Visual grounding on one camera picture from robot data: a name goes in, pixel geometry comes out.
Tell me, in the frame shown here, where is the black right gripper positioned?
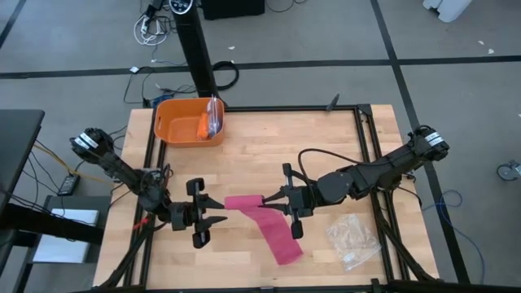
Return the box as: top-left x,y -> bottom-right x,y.
259,162 -> 322,240

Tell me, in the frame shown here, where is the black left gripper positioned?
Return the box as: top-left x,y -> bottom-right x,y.
169,177 -> 228,250

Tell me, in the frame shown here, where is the pink elastic bandage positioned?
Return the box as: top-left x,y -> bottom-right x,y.
223,195 -> 304,266

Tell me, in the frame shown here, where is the clear plastic bag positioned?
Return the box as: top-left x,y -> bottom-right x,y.
205,94 -> 225,139
325,214 -> 383,273

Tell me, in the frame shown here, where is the orange bandage roll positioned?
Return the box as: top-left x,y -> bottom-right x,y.
196,112 -> 210,141

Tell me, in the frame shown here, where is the orange plastic bin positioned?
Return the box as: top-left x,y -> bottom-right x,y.
153,96 -> 226,148

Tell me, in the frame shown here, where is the blue power strip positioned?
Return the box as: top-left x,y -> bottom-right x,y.
151,94 -> 175,109

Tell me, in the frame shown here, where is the black power adapter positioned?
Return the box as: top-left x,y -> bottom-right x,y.
56,173 -> 81,197

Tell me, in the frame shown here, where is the black desk beam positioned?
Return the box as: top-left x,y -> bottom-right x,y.
0,202 -> 105,245

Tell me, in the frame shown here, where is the black tower fan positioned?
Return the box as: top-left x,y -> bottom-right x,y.
169,0 -> 221,98

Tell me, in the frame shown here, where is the white power strip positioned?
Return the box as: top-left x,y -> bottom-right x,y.
133,14 -> 169,46

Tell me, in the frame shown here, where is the black equipment case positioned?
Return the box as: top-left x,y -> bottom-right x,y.
201,0 -> 265,20

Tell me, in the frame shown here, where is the black desk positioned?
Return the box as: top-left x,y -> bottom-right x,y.
0,108 -> 46,204

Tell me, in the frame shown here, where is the grey caster wheel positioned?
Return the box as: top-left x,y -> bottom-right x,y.
496,160 -> 521,182

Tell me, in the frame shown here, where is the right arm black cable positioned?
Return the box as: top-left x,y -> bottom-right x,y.
298,148 -> 363,192

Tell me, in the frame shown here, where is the black aluminium table frame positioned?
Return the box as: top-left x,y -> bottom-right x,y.
77,103 -> 521,293

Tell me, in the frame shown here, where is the black floor cable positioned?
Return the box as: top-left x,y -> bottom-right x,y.
123,67 -> 196,105

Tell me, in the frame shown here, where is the black coiled cable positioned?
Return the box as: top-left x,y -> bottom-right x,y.
211,59 -> 240,91

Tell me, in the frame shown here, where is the yellow cable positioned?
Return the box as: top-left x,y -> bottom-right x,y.
32,142 -> 115,184

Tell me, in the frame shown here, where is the blue floor cable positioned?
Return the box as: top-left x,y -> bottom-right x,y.
421,189 -> 488,284

